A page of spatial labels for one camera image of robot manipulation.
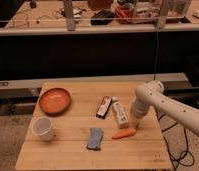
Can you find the grey metal post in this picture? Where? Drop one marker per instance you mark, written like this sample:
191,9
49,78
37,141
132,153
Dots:
68,8
162,16

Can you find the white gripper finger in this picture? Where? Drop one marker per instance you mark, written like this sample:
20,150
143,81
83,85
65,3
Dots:
135,120

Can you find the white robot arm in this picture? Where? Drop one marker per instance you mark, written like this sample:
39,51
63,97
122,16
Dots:
151,94

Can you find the orange tool on bench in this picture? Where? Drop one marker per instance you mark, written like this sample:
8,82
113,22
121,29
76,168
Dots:
122,15

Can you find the dark chocolate bar box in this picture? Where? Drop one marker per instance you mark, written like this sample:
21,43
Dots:
104,107

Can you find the grey metal post right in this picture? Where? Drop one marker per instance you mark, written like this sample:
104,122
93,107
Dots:
162,16

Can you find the orange ceramic bowl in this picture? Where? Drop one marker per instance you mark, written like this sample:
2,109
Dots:
55,101

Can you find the grey metal post left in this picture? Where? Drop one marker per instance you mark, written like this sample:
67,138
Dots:
68,8

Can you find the black object on bench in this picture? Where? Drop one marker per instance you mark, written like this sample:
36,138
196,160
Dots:
102,17

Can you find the blue folded cloth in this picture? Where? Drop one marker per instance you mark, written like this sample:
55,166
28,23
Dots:
95,138

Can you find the orange toy carrot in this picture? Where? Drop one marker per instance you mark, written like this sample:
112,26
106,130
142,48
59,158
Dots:
124,133

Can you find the white plastic bottle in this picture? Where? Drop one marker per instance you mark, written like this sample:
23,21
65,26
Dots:
121,116

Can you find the white paper cup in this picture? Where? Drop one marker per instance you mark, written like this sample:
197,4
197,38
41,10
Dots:
43,129

